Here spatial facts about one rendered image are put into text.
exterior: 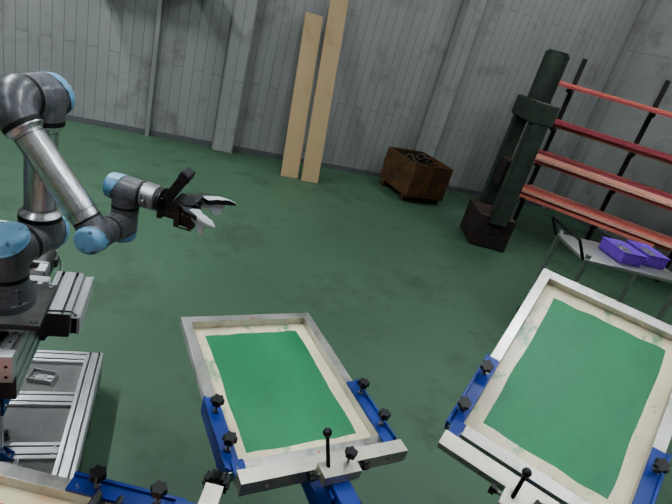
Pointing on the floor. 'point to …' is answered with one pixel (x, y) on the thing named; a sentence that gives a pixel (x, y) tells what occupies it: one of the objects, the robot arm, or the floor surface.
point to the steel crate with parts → (415, 175)
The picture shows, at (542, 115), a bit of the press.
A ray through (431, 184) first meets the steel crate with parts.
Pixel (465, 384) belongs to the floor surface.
